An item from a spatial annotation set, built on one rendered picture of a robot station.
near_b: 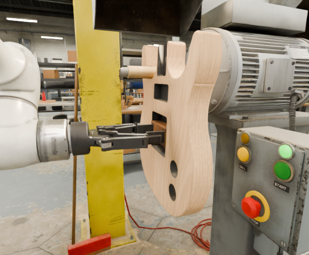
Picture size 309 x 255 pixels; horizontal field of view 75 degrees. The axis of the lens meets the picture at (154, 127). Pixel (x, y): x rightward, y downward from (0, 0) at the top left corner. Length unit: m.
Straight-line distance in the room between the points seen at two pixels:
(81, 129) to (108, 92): 1.00
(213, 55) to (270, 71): 0.28
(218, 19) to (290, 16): 0.22
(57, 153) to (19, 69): 0.18
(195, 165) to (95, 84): 1.14
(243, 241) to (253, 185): 0.40
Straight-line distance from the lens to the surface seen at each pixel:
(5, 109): 0.48
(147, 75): 0.56
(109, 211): 1.71
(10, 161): 0.46
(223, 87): 0.56
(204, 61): 0.36
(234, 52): 0.57
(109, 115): 1.44
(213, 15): 0.70
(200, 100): 0.38
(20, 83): 0.50
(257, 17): 0.69
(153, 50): 0.64
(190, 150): 0.37
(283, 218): 0.45
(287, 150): 0.40
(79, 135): 0.44
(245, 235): 0.83
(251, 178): 0.47
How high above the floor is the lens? 1.21
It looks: 12 degrees down
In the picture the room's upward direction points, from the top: straight up
